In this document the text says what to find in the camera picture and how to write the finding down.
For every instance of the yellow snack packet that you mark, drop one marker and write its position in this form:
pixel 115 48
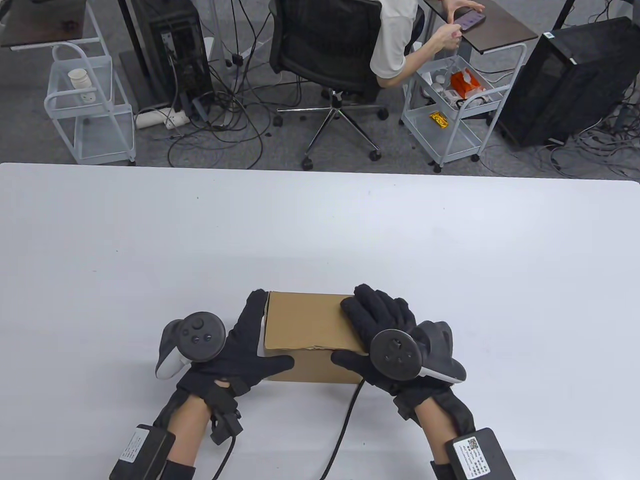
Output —
pixel 439 119

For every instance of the black mesh office chair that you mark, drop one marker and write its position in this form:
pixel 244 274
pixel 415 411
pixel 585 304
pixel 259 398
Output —
pixel 320 45

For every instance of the person's left forearm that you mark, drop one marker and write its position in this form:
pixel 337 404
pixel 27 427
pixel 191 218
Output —
pixel 187 430

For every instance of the black and white controller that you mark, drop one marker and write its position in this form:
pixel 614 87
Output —
pixel 395 352
pixel 200 335

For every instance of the white paper cup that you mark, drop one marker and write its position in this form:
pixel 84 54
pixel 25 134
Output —
pixel 78 80

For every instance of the large black computer tower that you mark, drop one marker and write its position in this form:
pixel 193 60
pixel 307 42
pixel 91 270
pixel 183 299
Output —
pixel 575 85

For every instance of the black power adapter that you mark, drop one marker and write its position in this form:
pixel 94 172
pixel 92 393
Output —
pixel 235 60

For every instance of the purple smartphone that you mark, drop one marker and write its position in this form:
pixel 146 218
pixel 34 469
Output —
pixel 472 20

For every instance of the person's right hand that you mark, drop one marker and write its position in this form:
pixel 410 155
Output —
pixel 380 310

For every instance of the black and white left controller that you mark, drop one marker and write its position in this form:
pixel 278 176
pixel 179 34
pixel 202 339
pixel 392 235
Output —
pixel 200 335

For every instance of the dark brown desk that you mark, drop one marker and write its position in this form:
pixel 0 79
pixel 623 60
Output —
pixel 40 20
pixel 500 35

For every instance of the white plug adapter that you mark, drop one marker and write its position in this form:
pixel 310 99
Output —
pixel 89 96

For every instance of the orange packet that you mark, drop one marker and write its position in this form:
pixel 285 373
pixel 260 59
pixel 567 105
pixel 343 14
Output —
pixel 467 85

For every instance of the black desk leg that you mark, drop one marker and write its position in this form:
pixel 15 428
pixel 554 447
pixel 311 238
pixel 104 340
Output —
pixel 562 12
pixel 132 35

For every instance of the white power strip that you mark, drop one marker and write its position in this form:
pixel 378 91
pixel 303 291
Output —
pixel 160 118

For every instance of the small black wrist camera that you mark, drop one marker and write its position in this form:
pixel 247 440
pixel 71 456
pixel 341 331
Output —
pixel 227 425
pixel 405 405

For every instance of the person's right forearm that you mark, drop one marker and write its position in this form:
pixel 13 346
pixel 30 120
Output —
pixel 435 430

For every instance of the brown cardboard mailer box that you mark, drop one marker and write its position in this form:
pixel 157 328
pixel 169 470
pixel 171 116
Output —
pixel 310 325

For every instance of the black labelled wrist box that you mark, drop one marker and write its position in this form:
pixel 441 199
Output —
pixel 480 455
pixel 140 452

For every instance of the person's left hand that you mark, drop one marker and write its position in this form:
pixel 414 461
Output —
pixel 240 350

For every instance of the black and white right controller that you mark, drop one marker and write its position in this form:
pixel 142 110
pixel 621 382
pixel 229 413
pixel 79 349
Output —
pixel 395 352

